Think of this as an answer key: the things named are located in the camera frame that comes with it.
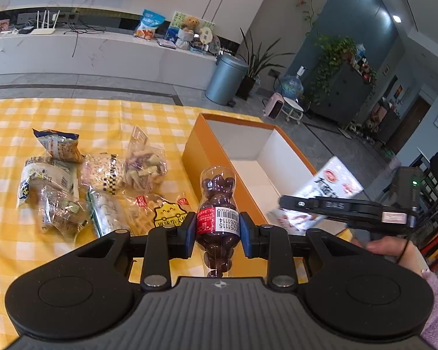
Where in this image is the chocolate candy bottle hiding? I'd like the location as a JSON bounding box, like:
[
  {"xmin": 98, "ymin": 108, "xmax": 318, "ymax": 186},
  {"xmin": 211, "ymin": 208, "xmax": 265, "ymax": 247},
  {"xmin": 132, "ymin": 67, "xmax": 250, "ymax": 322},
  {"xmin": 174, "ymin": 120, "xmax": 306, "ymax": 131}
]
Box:
[{"xmin": 196, "ymin": 166, "xmax": 240, "ymax": 278}]

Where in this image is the brown cookie clear packet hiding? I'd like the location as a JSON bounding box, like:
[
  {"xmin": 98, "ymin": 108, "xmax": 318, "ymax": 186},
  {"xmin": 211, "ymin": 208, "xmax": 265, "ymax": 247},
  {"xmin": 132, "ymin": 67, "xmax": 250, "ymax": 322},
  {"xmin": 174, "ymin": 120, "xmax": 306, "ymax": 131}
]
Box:
[{"xmin": 39, "ymin": 186, "xmax": 88, "ymax": 241}]

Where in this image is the right hand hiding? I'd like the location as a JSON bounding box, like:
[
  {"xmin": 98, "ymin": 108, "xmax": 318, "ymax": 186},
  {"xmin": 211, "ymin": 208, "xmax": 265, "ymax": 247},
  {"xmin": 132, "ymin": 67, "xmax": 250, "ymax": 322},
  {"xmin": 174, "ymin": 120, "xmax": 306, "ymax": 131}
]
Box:
[{"xmin": 350, "ymin": 236, "xmax": 428, "ymax": 276}]

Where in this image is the yellow label cracker bag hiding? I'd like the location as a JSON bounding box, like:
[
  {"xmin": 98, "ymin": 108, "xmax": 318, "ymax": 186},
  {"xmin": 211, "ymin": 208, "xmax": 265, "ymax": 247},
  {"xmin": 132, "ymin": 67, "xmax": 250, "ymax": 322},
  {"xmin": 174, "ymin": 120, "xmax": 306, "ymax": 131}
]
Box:
[{"xmin": 122, "ymin": 194, "xmax": 191, "ymax": 235}]

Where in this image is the green white candy packet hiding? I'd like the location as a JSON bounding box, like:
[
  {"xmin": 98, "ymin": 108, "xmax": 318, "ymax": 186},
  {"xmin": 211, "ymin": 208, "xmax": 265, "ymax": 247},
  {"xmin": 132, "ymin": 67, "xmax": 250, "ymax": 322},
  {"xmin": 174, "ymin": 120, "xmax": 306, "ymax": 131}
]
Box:
[{"xmin": 86, "ymin": 186, "xmax": 131, "ymax": 238}]

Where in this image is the orange cardboard box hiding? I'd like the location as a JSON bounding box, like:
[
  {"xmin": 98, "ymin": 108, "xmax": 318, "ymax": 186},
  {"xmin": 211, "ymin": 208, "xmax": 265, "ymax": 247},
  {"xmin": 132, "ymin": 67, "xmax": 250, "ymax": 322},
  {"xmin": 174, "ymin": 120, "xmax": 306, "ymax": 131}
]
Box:
[{"xmin": 181, "ymin": 113, "xmax": 352, "ymax": 242}]

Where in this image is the colourful veggie chips bag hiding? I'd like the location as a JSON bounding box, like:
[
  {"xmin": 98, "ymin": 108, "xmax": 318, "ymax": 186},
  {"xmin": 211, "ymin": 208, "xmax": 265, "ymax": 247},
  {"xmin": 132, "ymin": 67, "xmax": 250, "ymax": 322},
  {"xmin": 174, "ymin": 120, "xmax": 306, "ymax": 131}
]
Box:
[{"xmin": 123, "ymin": 126, "xmax": 168, "ymax": 192}]

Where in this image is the round rice cracker packet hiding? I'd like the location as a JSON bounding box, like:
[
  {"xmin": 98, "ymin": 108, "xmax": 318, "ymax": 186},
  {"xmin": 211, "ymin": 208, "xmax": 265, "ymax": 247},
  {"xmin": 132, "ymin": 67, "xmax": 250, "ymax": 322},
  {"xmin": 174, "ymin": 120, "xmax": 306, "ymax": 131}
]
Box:
[{"xmin": 80, "ymin": 153, "xmax": 125, "ymax": 195}]

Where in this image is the dark cabinet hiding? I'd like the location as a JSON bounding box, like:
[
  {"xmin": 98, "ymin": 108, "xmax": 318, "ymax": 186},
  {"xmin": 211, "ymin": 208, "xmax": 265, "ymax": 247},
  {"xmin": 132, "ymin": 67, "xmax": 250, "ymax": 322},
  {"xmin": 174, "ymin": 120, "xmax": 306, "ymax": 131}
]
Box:
[{"xmin": 310, "ymin": 62, "xmax": 372, "ymax": 127}]

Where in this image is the white round stool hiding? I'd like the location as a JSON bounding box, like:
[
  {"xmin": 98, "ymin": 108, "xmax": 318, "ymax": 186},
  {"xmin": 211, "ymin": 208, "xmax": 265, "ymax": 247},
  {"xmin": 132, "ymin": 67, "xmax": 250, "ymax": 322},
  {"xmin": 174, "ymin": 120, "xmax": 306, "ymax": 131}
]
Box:
[{"xmin": 281, "ymin": 97, "xmax": 304, "ymax": 125}]

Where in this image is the pink small heater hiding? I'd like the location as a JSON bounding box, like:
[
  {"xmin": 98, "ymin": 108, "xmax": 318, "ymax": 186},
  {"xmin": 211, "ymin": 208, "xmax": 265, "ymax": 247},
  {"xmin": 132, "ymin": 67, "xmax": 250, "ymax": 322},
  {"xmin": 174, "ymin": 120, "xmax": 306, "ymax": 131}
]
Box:
[{"xmin": 263, "ymin": 92, "xmax": 285, "ymax": 119}]

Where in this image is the blue peanut snack bag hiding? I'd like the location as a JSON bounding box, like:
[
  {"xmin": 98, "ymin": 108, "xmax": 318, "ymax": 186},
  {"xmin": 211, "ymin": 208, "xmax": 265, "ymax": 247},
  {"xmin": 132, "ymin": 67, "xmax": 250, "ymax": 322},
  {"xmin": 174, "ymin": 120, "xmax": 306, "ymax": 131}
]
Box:
[{"xmin": 33, "ymin": 129, "xmax": 83, "ymax": 163}]

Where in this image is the white blue bread bag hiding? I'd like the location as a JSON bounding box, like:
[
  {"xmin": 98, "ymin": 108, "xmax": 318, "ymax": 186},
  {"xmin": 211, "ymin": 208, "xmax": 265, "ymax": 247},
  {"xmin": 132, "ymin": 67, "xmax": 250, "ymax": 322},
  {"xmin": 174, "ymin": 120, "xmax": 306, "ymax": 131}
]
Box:
[{"xmin": 16, "ymin": 156, "xmax": 79, "ymax": 207}]

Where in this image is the yellow checkered tablecloth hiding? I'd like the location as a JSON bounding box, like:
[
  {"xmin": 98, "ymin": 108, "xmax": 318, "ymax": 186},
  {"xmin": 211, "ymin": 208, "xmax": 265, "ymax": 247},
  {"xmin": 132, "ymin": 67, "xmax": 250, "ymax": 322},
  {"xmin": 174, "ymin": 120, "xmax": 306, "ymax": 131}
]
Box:
[{"xmin": 0, "ymin": 98, "xmax": 199, "ymax": 349}]

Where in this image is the water jug with pump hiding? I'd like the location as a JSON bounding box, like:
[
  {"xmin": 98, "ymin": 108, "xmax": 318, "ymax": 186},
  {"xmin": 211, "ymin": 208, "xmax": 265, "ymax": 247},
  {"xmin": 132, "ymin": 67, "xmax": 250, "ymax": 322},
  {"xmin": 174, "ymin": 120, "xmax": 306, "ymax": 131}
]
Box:
[{"xmin": 281, "ymin": 66, "xmax": 306, "ymax": 99}]

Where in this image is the trailing green vine plant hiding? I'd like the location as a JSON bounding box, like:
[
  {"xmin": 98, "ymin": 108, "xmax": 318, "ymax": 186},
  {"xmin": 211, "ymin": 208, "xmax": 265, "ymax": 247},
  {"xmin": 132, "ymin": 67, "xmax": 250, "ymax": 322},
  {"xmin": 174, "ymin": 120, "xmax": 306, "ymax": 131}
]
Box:
[{"xmin": 306, "ymin": 35, "xmax": 356, "ymax": 104}]

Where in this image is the blue grey trash can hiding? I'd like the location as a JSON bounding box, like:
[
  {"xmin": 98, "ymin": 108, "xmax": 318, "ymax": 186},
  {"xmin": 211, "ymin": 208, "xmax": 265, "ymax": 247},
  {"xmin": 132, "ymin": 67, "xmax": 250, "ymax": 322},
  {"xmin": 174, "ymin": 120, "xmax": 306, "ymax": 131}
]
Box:
[{"xmin": 205, "ymin": 53, "xmax": 248, "ymax": 108}]

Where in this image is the tall leaf potted plant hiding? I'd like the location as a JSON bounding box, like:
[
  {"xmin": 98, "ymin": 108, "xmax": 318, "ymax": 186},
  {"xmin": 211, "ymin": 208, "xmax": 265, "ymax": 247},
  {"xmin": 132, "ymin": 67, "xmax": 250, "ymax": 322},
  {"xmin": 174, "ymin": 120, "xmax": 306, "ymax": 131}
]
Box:
[{"xmin": 236, "ymin": 29, "xmax": 293, "ymax": 100}]

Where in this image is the white marble tv console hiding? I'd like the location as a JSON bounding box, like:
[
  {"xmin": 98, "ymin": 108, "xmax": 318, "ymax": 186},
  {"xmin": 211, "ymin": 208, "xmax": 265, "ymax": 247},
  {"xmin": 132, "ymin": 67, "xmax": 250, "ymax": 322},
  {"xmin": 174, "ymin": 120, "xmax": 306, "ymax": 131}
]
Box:
[{"xmin": 0, "ymin": 29, "xmax": 216, "ymax": 89}]

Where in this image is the blue chips bag on console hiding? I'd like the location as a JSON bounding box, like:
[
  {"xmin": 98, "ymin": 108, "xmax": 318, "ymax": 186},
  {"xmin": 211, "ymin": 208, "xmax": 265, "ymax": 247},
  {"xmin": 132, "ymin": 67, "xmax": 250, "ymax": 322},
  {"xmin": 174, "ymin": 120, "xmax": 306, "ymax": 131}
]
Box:
[{"xmin": 133, "ymin": 10, "xmax": 165, "ymax": 40}]

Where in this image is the teddy bear toy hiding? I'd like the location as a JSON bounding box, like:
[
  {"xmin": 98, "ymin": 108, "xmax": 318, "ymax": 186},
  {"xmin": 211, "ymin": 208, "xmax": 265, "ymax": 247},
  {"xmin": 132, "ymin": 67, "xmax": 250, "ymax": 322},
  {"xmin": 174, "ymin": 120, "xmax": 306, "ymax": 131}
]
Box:
[{"xmin": 175, "ymin": 16, "xmax": 200, "ymax": 50}]

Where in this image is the green white picture card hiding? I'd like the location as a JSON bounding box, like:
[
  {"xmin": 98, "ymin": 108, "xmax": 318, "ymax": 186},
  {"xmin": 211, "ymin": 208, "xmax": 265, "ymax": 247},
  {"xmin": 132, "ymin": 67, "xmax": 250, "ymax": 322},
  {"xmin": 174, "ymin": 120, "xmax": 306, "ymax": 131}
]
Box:
[{"xmin": 164, "ymin": 11, "xmax": 215, "ymax": 42}]

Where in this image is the white wifi router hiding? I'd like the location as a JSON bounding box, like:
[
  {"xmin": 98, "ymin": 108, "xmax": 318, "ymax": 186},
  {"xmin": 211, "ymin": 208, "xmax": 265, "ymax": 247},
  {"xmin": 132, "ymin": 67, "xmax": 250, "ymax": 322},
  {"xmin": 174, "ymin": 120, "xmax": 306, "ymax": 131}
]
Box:
[{"xmin": 31, "ymin": 10, "xmax": 61, "ymax": 35}]

